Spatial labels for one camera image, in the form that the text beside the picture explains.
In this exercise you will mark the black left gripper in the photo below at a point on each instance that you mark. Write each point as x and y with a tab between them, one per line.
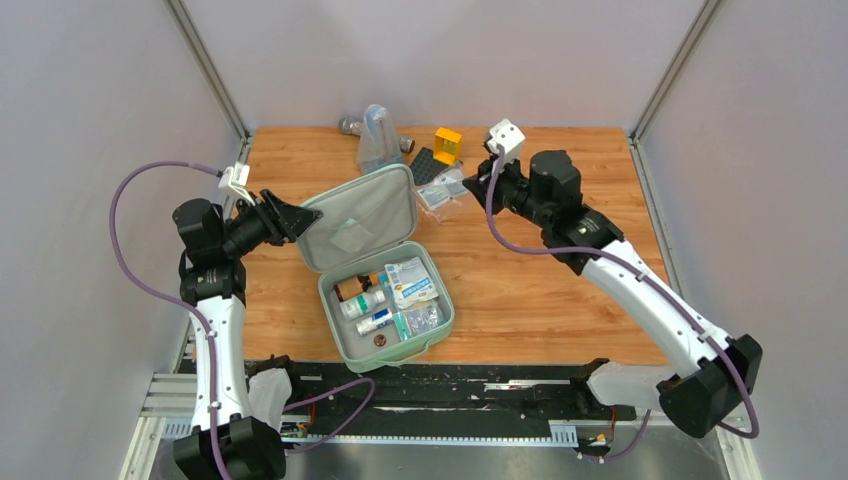
290	221

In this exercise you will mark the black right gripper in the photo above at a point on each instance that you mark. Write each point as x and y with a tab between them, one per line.
476	184

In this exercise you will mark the clear bag of pads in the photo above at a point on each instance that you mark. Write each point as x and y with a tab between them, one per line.
444	195

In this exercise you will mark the brown bottle orange cap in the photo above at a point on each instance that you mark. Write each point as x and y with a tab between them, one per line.
355	285

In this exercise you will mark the white bottle green label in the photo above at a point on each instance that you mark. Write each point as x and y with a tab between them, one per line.
362	304

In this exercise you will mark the mint green medicine kit case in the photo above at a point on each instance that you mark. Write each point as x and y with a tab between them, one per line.
384	202

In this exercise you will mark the white blue cotton packet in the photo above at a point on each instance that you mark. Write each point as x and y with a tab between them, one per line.
410	282

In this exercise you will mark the small blue white bottle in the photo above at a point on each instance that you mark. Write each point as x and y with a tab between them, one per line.
378	320

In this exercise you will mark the teal header plastic packet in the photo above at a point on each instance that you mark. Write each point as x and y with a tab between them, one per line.
417	320

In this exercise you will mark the white gauze packet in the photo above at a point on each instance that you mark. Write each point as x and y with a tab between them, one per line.
351	237

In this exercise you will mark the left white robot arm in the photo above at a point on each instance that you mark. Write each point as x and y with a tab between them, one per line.
235	424

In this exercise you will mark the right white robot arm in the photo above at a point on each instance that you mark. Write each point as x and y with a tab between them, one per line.
710	375

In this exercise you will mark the yellow toy window brick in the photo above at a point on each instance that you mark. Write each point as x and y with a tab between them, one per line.
447	146

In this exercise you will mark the dark grey brick baseplate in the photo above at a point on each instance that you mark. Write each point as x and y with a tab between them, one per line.
425	168

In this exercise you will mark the glitter silver microphone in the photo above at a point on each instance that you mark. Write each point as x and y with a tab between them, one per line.
349	125

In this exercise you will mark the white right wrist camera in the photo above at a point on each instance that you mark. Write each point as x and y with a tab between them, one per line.
504	140

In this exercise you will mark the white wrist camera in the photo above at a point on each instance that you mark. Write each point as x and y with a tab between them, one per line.
504	140
233	181

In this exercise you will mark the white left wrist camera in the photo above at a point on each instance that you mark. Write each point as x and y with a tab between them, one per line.
233	181

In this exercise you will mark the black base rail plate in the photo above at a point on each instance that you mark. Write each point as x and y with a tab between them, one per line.
460	401

